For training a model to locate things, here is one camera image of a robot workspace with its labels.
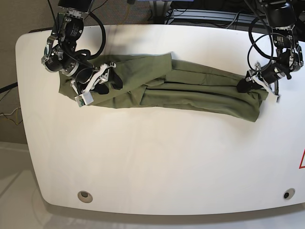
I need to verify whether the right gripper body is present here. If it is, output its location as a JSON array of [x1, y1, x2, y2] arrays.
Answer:
[[44, 50, 102, 89]]

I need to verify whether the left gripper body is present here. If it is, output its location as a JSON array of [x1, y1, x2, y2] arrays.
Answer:
[[247, 61, 292, 83]]

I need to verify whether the olive green T-shirt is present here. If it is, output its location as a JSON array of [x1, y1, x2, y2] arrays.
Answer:
[[58, 52, 269, 124]]

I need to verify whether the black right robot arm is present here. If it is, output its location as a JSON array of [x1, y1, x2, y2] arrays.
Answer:
[[41, 0, 123, 95]]

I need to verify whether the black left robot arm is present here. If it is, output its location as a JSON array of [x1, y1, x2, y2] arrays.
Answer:
[[236, 0, 304, 96]]

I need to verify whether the red warning triangle sticker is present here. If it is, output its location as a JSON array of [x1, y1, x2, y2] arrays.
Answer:
[[299, 151, 305, 169]]

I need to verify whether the left table grommet hole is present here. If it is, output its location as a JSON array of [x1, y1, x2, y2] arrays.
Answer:
[[77, 191, 93, 203]]

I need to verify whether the table grommet hole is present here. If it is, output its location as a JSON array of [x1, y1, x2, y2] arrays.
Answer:
[[283, 188, 295, 200], [77, 191, 93, 203]]

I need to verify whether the right table grommet hole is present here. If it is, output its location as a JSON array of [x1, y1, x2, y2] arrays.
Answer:
[[283, 188, 295, 200]]

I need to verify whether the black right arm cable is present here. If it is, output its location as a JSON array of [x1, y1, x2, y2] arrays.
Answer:
[[46, 0, 108, 60]]

